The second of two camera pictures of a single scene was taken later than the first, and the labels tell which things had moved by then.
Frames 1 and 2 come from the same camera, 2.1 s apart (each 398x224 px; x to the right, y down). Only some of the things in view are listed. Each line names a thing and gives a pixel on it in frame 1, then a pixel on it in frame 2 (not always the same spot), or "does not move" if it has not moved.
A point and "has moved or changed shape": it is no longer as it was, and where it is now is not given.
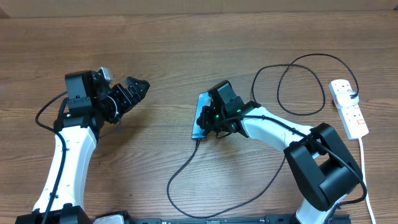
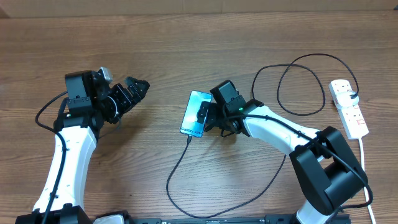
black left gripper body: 119,102 does not move
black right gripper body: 220,126 does not move
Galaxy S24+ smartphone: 204,99 has moved or changed shape
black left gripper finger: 137,88 does not move
